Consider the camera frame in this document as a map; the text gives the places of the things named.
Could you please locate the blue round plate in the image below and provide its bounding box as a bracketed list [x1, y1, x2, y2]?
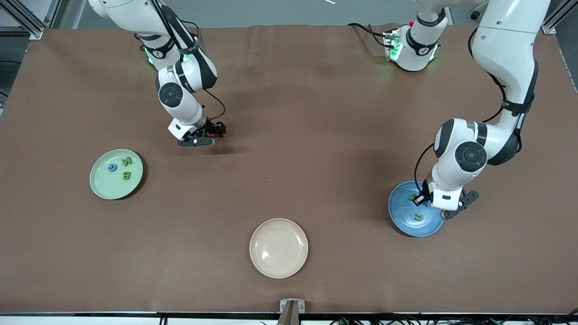
[388, 181, 446, 237]

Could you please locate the brown table cover sheet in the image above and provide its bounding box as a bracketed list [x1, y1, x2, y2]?
[0, 23, 578, 314]

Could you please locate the green round plate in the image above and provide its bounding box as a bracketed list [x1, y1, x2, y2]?
[89, 149, 144, 200]

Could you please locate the beige round plate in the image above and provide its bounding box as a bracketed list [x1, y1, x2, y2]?
[249, 218, 309, 279]

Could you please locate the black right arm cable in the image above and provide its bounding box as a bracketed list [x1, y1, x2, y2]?
[151, 0, 226, 121]

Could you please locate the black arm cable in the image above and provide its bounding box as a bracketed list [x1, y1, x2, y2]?
[414, 27, 540, 192]
[151, 0, 226, 121]

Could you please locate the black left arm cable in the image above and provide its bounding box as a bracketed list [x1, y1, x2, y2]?
[414, 27, 540, 192]

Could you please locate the metal table edge bracket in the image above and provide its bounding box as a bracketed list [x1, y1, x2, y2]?
[279, 299, 306, 325]

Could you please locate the black left base cable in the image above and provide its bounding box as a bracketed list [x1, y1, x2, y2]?
[347, 22, 391, 48]

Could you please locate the aluminium frame post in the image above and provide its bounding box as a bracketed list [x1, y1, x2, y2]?
[0, 0, 68, 40]
[541, 0, 578, 36]

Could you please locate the white table edge rail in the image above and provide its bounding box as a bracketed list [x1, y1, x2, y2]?
[0, 312, 578, 325]

